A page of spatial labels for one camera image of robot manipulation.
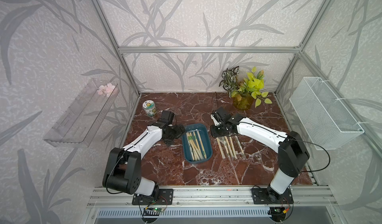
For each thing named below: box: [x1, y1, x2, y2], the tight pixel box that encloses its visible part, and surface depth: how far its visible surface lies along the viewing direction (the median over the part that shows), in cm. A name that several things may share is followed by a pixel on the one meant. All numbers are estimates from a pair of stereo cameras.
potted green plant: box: [218, 66, 273, 111], surface depth 98 cm
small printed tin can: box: [142, 99, 157, 117], surface depth 104 cm
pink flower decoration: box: [96, 82, 116, 98], surface depth 78 cm
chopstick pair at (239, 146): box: [234, 135, 246, 158], surface depth 93 cm
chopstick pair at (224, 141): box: [221, 136, 230, 158], surface depth 93 cm
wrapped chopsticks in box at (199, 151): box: [192, 129, 207, 161], surface depth 91 cm
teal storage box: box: [182, 123, 200, 164], surface depth 93 cm
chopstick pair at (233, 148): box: [228, 136, 238, 160], surface depth 93 cm
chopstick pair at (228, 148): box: [223, 135, 232, 159], surface depth 93 cm
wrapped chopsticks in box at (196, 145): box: [186, 129, 207, 161], surface depth 93 cm
